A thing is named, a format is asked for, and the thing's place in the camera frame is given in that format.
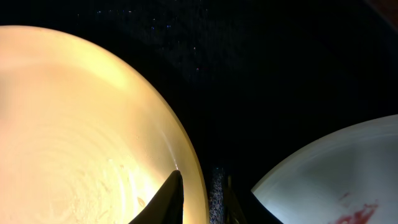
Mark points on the yellow plate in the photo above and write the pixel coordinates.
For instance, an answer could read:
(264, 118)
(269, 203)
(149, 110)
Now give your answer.
(85, 138)

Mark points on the light green plate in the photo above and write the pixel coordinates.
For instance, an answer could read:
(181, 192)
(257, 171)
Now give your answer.
(349, 176)

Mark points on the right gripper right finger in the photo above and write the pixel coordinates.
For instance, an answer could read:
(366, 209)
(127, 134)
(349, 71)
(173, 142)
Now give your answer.
(233, 213)

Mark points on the round black tray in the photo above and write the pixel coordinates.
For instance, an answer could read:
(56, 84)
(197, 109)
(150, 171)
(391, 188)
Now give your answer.
(250, 81)

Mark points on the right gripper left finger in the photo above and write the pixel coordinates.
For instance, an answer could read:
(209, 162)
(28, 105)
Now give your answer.
(166, 207)

